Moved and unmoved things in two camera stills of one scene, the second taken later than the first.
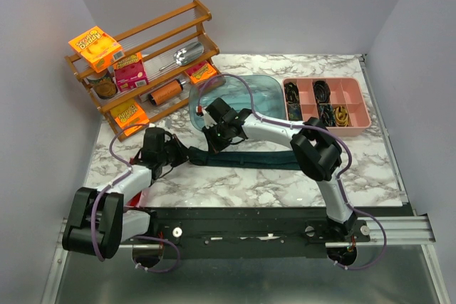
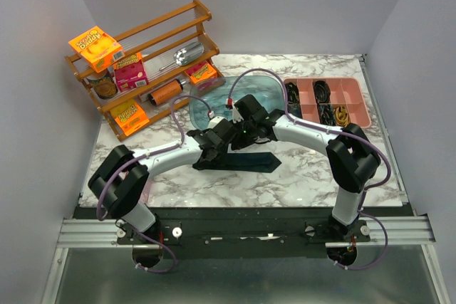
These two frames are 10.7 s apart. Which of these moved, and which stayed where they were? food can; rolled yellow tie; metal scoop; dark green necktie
Moved: dark green necktie
Stayed: food can; metal scoop; rolled yellow tie
